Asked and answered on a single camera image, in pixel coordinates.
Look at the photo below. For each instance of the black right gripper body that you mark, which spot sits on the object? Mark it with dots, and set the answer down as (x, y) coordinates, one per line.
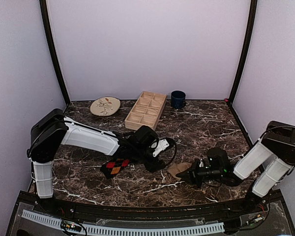
(205, 173)

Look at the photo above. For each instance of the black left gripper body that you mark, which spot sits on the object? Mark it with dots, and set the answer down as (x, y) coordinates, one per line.
(141, 152)

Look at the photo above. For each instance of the tan beige sock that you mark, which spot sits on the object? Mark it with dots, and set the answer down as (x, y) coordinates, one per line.
(175, 169)

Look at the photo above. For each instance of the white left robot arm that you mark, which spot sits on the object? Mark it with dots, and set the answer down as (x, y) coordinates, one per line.
(55, 129)

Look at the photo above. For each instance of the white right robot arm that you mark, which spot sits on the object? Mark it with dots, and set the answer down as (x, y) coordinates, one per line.
(277, 143)

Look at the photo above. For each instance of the argyle patterned sock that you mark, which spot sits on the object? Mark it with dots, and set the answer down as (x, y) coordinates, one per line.
(114, 167)

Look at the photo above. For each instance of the wooden compartment tray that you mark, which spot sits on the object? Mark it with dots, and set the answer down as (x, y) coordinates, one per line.
(146, 111)

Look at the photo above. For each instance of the cream floral plate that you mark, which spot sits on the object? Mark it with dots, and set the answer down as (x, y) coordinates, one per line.
(105, 106)

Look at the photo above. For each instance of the dark blue mug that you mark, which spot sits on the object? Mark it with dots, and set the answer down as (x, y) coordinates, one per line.
(178, 99)

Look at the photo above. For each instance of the white slotted cable duct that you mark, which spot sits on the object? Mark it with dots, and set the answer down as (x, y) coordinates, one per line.
(108, 227)

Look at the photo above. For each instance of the black left frame post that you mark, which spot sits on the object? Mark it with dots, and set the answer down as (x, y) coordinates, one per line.
(52, 50)

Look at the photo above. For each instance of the black frame post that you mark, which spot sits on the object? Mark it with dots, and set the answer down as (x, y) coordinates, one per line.
(52, 50)
(244, 51)

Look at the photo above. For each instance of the black right frame post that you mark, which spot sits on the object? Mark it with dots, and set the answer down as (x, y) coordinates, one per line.
(244, 51)

